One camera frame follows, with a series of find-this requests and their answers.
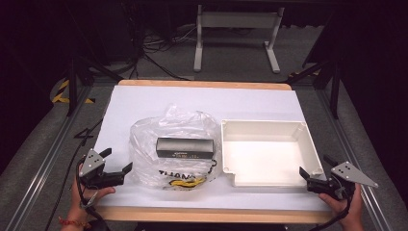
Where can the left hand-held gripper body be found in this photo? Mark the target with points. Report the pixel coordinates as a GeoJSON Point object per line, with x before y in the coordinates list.
{"type": "Point", "coordinates": [92, 163]}

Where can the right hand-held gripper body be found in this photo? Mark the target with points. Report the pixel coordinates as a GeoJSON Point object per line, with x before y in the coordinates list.
{"type": "Point", "coordinates": [348, 174]}

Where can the clear printed plastic bag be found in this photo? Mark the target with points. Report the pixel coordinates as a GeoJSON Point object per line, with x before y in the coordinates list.
{"type": "Point", "coordinates": [144, 154]}

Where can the white plastic bin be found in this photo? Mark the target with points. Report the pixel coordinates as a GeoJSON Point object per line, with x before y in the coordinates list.
{"type": "Point", "coordinates": [266, 154]}

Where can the black rectangular box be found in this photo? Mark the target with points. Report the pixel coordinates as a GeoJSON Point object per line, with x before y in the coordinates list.
{"type": "Point", "coordinates": [184, 148]}

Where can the person's right hand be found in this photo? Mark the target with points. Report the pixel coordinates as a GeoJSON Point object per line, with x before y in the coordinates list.
{"type": "Point", "coordinates": [351, 210]}

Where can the person's left hand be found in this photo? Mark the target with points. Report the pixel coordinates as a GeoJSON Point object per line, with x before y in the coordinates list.
{"type": "Point", "coordinates": [78, 202]}

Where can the black metal stand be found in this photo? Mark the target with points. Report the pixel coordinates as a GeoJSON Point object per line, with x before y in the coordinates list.
{"type": "Point", "coordinates": [335, 93]}
{"type": "Point", "coordinates": [73, 86]}

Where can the yellow black hazard tape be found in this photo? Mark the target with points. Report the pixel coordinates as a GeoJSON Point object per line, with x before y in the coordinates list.
{"type": "Point", "coordinates": [59, 96]}

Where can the white table cover sheet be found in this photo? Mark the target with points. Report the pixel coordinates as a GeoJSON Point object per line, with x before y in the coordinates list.
{"type": "Point", "coordinates": [208, 102]}

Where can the aluminium floor rail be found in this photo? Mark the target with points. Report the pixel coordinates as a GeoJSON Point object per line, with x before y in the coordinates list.
{"type": "Point", "coordinates": [344, 144]}
{"type": "Point", "coordinates": [50, 157]}

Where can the white metal table frame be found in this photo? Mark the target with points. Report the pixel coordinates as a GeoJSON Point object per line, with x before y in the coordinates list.
{"type": "Point", "coordinates": [237, 20]}

